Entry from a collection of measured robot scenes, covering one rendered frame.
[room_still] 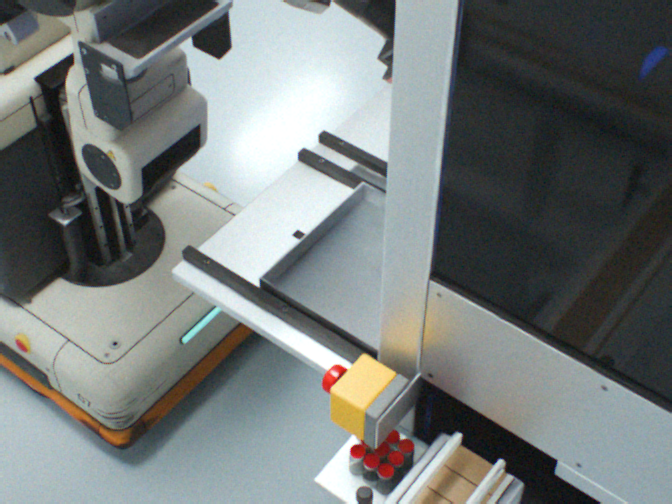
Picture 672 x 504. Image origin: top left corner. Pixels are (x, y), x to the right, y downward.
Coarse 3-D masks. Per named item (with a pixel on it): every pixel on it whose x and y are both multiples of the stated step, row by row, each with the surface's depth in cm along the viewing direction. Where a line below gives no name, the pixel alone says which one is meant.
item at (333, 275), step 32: (352, 192) 166; (320, 224) 161; (352, 224) 166; (384, 224) 166; (288, 256) 158; (320, 256) 161; (352, 256) 161; (288, 288) 157; (320, 288) 157; (352, 288) 157; (320, 320) 150; (352, 320) 153
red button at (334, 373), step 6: (336, 366) 131; (342, 366) 131; (330, 372) 130; (336, 372) 130; (342, 372) 130; (324, 378) 130; (330, 378) 130; (336, 378) 130; (324, 384) 130; (330, 384) 130; (324, 390) 131; (330, 390) 130
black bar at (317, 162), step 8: (304, 152) 174; (312, 152) 174; (304, 160) 175; (312, 160) 173; (320, 160) 173; (328, 160) 173; (320, 168) 173; (328, 168) 172; (336, 168) 172; (344, 168) 172; (336, 176) 172; (344, 176) 171; (352, 176) 170; (344, 184) 172; (352, 184) 170; (368, 184) 169; (384, 192) 168
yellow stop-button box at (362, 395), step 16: (352, 368) 129; (368, 368) 129; (384, 368) 129; (336, 384) 127; (352, 384) 127; (368, 384) 127; (384, 384) 127; (400, 384) 127; (336, 400) 127; (352, 400) 125; (368, 400) 125; (384, 400) 125; (336, 416) 130; (352, 416) 127; (368, 416) 124; (352, 432) 130; (368, 432) 127
